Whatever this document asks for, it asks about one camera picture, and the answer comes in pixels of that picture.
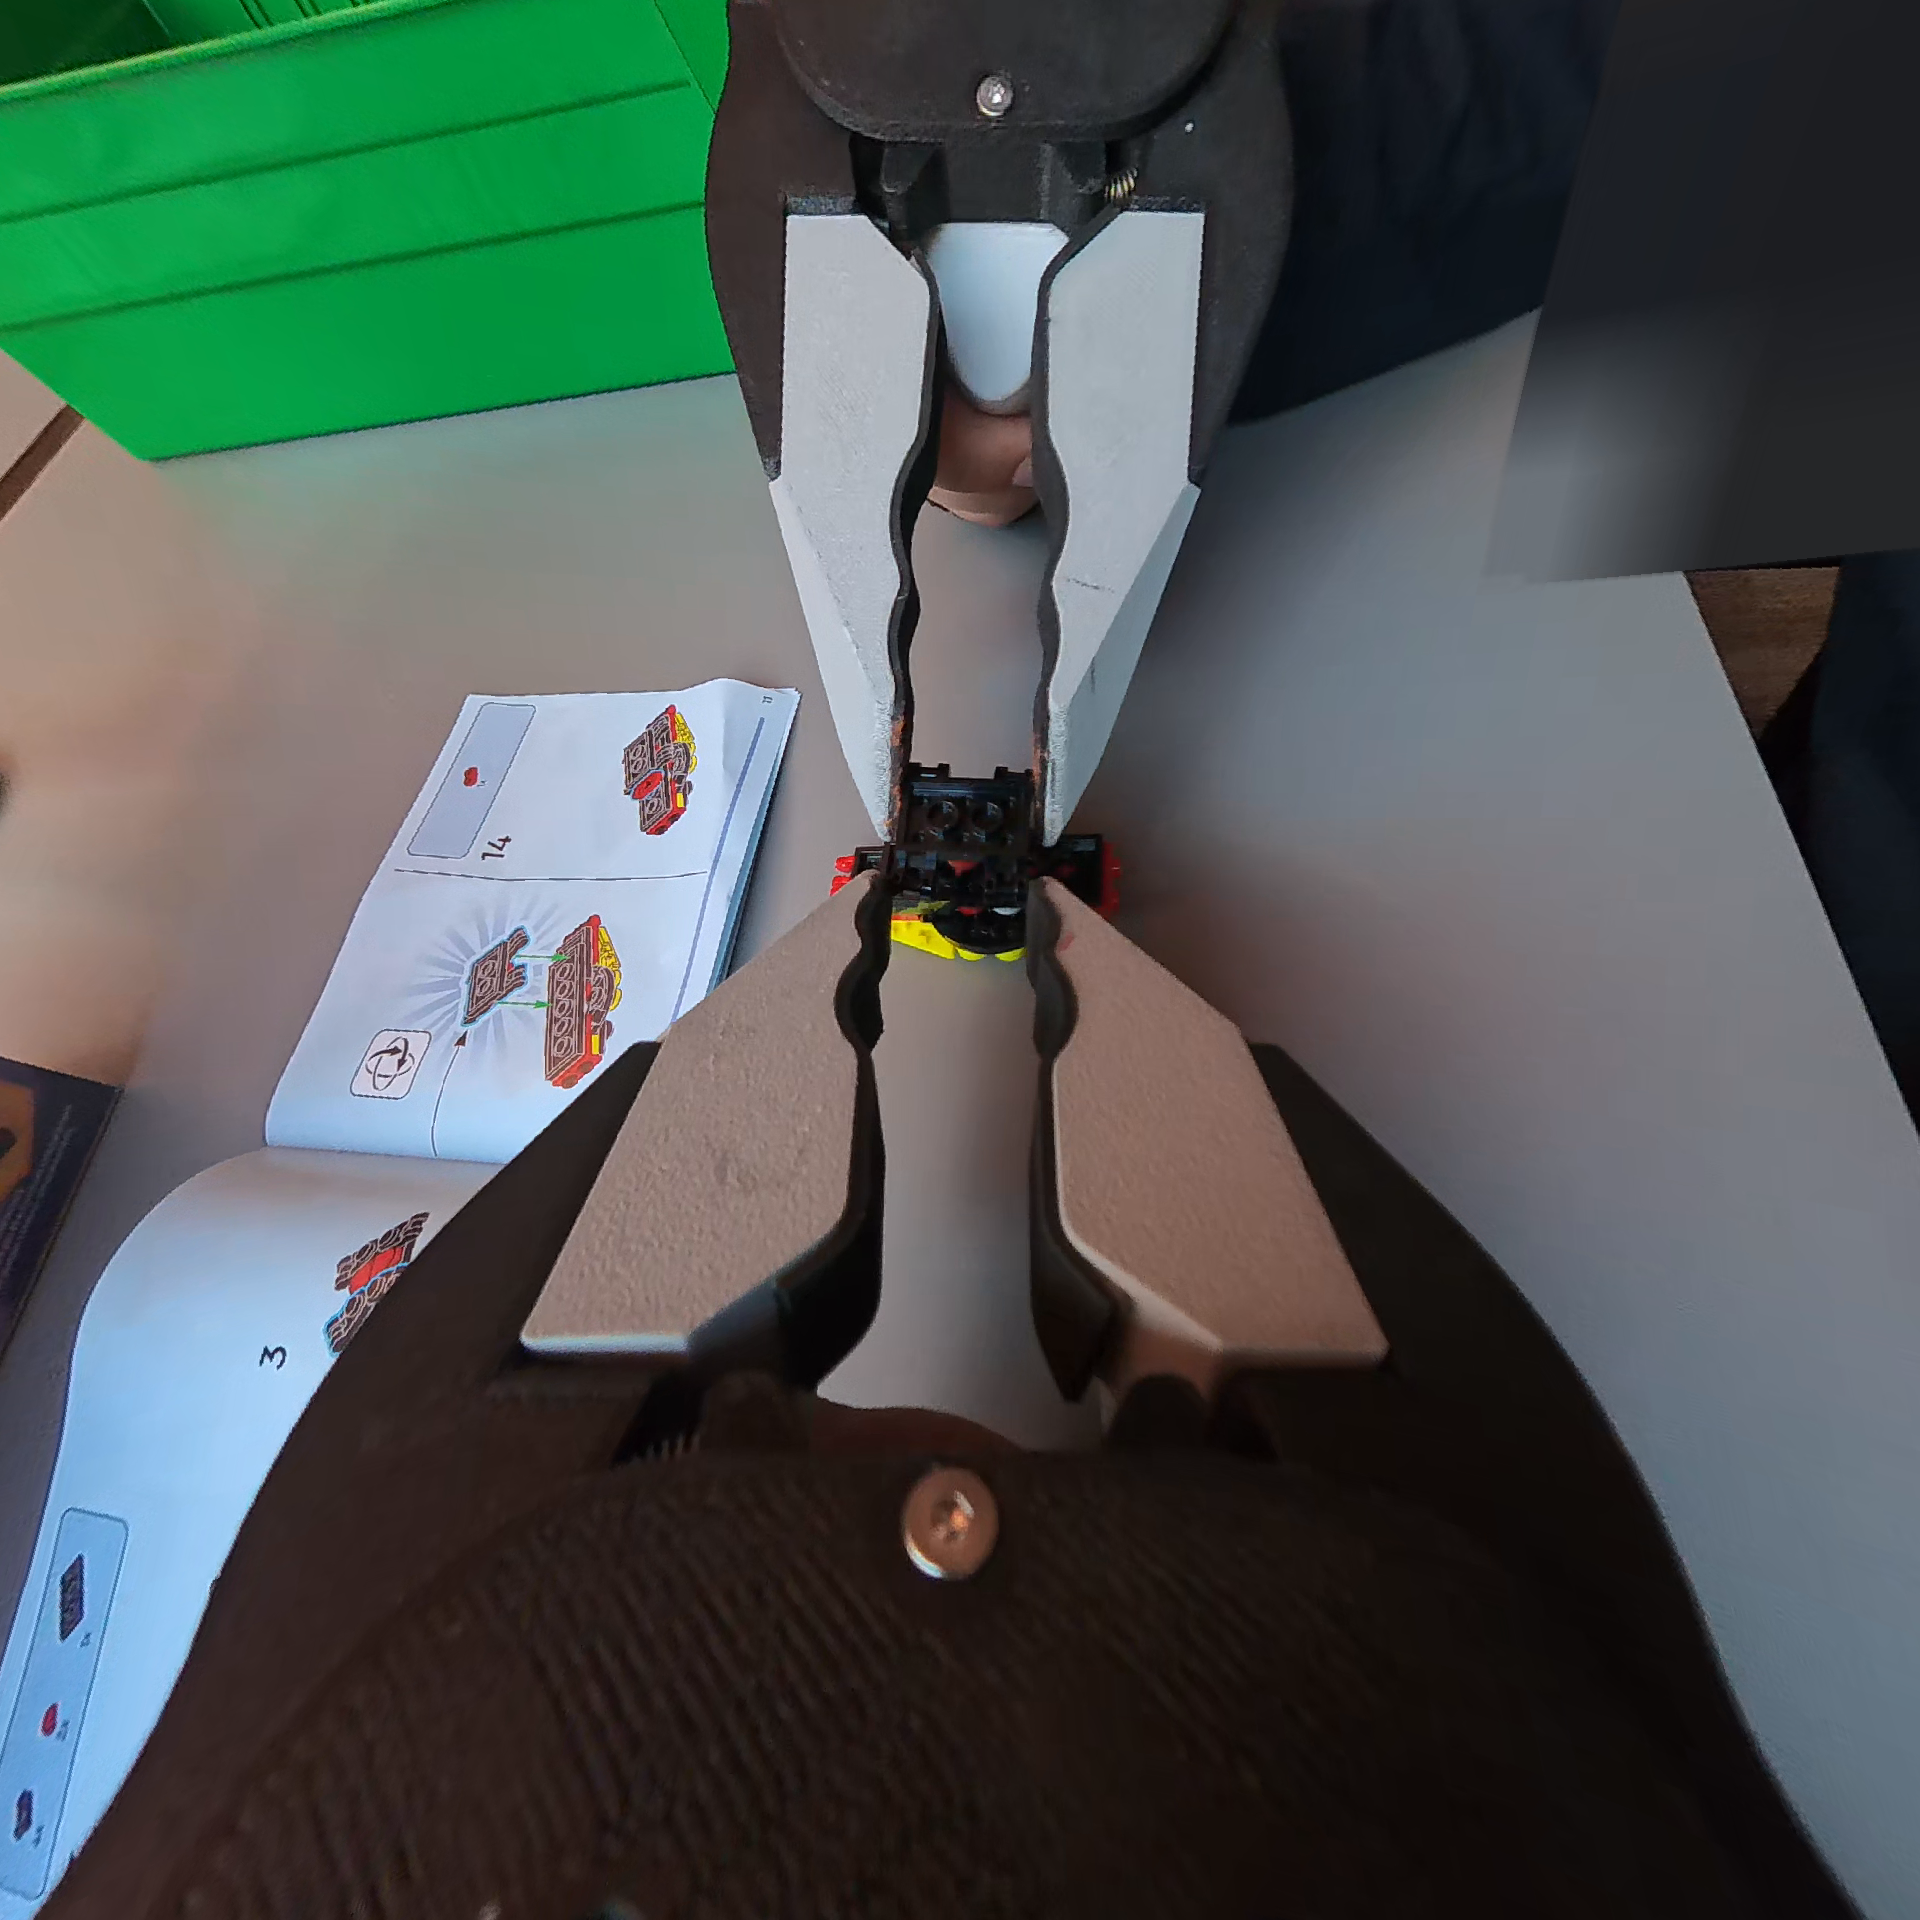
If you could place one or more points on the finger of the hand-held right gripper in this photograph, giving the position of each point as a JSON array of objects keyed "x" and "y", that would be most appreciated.
[
  {"x": 1132, "y": 451},
  {"x": 839, "y": 480}
]

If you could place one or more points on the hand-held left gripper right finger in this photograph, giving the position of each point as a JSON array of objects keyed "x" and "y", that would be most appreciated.
[{"x": 1200, "y": 1185}]

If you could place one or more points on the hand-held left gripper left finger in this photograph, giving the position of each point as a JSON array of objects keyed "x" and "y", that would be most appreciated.
[{"x": 705, "y": 1185}]

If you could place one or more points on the red yellow black lego assembly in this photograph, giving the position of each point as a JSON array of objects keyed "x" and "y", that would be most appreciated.
[{"x": 961, "y": 932}]

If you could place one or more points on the black lego brick piece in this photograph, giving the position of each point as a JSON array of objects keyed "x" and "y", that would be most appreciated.
[{"x": 961, "y": 810}]

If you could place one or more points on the lego instruction booklet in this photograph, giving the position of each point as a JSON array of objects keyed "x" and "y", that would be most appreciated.
[{"x": 585, "y": 901}]

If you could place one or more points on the lego set cardboard box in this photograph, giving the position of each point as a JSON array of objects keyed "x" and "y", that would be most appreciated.
[{"x": 44, "y": 1185}]

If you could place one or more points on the person's right hand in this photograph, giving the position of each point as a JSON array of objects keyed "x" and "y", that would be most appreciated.
[{"x": 980, "y": 469}]

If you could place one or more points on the green plastic storage bin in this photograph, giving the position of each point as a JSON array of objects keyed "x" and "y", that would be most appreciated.
[{"x": 375, "y": 253}]

